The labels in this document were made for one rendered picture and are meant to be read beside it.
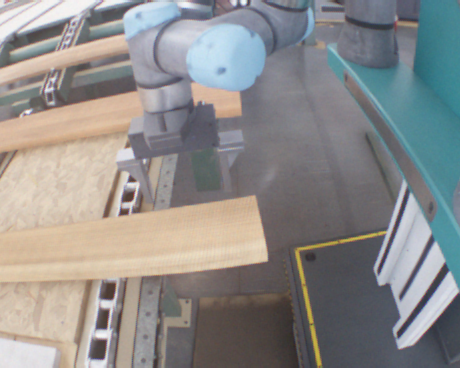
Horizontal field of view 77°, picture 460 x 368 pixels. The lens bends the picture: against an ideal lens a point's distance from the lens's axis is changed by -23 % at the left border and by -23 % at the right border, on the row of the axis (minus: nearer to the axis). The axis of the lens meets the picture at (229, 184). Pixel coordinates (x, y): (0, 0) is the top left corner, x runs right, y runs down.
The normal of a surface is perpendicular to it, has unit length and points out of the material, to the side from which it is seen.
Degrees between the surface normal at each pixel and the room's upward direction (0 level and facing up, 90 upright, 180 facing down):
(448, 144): 0
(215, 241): 0
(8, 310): 0
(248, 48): 90
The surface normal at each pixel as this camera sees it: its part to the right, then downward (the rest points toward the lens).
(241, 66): 0.73, 0.40
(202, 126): 0.11, 0.67
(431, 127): -0.10, -0.73
